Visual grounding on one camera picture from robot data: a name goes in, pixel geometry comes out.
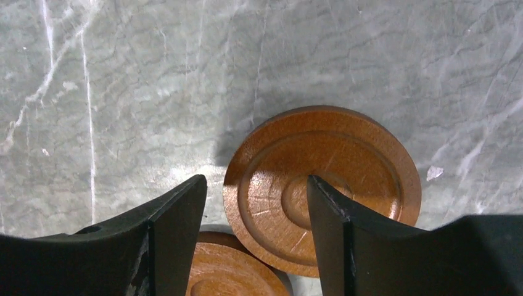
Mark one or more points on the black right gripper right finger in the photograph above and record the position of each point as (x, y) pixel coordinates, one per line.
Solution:
(361, 252)

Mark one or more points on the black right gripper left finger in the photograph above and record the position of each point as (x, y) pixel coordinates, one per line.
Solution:
(147, 250)

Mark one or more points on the brown wooden coaster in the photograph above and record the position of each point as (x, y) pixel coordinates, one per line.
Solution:
(265, 185)
(221, 265)

